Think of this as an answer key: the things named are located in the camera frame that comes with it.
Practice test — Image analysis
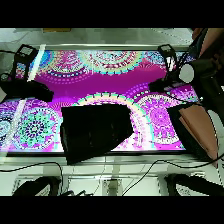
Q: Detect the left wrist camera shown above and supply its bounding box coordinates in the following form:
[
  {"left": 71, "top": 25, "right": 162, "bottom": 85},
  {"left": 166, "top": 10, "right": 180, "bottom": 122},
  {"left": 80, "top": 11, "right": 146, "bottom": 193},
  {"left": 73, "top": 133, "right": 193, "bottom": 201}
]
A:
[{"left": 12, "top": 44, "right": 38, "bottom": 81}]

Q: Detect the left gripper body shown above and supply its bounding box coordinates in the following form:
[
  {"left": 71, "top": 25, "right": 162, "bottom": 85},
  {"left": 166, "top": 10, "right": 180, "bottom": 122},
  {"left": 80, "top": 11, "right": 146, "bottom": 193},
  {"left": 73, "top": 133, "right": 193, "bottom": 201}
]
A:
[{"left": 7, "top": 80, "right": 48, "bottom": 101}]

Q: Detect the black cable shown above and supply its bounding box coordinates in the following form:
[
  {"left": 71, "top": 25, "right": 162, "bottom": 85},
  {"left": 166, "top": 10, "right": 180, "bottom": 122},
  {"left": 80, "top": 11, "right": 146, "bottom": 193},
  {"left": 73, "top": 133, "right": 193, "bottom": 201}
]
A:
[
  {"left": 0, "top": 161, "right": 65, "bottom": 197},
  {"left": 121, "top": 152, "right": 224, "bottom": 197}
]

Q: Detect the silver frame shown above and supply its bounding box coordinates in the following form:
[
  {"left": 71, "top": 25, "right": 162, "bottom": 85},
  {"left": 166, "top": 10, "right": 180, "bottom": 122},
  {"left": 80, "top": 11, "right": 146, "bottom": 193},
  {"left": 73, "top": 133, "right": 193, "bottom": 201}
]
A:
[{"left": 0, "top": 43, "right": 224, "bottom": 197}]

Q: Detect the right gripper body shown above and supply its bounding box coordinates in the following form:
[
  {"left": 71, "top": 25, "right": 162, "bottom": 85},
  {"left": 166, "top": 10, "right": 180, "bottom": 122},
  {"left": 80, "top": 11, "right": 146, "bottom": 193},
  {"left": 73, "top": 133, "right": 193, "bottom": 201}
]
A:
[{"left": 148, "top": 79, "right": 183, "bottom": 94}]

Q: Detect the pink garment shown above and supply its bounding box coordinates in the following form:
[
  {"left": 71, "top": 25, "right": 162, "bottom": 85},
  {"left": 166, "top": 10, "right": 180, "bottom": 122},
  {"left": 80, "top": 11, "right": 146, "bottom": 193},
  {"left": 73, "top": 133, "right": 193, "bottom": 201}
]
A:
[{"left": 178, "top": 104, "right": 220, "bottom": 162}]

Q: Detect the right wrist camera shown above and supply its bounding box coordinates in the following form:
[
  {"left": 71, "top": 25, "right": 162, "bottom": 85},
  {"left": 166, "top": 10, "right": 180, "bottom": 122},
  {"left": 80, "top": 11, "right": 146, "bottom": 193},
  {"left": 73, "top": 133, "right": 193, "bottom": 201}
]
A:
[{"left": 157, "top": 44, "right": 178, "bottom": 73}]

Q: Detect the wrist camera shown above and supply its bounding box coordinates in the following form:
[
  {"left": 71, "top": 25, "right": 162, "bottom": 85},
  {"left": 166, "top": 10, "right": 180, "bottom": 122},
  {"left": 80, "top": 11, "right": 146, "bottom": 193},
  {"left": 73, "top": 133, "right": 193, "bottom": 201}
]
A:
[
  {"left": 12, "top": 44, "right": 38, "bottom": 81},
  {"left": 157, "top": 44, "right": 178, "bottom": 73}
]

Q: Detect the black garment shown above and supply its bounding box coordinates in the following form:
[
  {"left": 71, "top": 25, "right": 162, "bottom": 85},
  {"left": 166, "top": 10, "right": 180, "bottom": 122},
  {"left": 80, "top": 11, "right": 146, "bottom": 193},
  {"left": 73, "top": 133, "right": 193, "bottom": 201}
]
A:
[
  {"left": 166, "top": 103, "right": 210, "bottom": 160},
  {"left": 59, "top": 103, "right": 135, "bottom": 166}
]

